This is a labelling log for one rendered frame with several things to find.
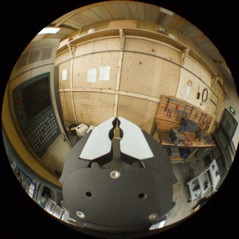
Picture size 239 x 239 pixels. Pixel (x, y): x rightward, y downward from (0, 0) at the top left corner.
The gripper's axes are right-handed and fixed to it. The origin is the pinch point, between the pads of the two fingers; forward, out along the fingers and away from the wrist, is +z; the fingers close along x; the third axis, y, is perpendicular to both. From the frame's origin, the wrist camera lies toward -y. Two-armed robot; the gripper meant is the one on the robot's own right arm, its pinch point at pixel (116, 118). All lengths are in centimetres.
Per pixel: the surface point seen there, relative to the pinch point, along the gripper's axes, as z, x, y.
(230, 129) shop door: -31, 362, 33
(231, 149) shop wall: -89, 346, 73
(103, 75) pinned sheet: 152, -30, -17
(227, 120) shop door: 8, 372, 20
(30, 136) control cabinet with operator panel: 7, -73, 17
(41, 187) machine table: -33, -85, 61
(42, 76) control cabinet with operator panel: 33, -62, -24
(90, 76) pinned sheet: 158, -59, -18
